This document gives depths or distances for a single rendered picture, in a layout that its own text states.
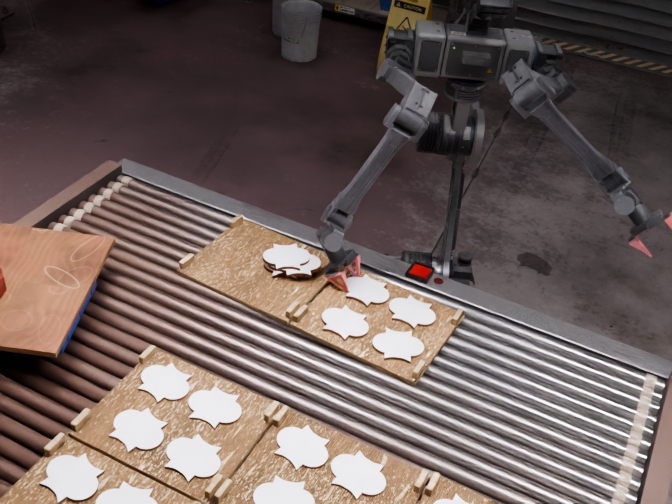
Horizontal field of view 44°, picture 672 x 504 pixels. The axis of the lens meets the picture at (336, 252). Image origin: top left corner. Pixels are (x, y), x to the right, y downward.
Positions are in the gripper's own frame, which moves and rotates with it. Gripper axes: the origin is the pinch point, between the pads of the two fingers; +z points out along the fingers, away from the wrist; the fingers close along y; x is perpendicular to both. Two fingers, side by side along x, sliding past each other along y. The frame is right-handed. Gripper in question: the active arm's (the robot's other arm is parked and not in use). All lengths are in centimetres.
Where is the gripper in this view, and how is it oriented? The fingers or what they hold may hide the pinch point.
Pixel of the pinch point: (351, 283)
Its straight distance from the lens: 257.3
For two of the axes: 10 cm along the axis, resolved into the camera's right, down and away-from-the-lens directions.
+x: -7.4, 1.8, 6.5
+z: 4.5, 8.5, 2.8
